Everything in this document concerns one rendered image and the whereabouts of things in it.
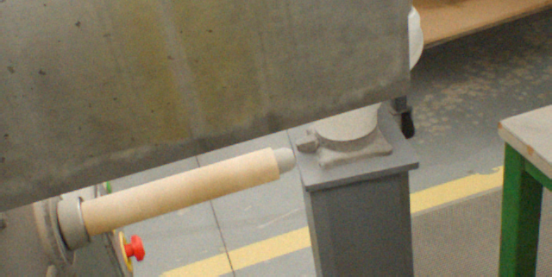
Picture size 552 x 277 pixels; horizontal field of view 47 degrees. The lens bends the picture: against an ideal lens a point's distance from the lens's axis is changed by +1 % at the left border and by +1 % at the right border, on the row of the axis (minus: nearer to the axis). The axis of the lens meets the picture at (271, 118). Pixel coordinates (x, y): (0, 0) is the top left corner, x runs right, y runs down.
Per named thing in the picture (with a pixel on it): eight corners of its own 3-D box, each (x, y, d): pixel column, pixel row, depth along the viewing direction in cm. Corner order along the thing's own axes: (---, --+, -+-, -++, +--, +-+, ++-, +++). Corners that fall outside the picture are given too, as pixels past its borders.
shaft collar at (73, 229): (72, 231, 60) (72, 261, 56) (57, 192, 57) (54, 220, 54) (94, 224, 60) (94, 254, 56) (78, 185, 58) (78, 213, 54)
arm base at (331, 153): (291, 133, 164) (288, 116, 161) (372, 116, 165) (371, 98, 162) (304, 173, 148) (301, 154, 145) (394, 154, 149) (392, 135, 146)
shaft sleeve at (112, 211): (91, 223, 59) (92, 243, 56) (81, 196, 58) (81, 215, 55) (272, 168, 62) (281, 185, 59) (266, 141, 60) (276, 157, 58)
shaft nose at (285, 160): (272, 167, 61) (279, 179, 59) (268, 147, 60) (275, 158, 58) (291, 161, 62) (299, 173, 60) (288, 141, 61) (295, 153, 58)
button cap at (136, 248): (122, 272, 93) (115, 253, 91) (121, 254, 96) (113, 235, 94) (147, 264, 93) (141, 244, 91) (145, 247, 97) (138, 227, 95)
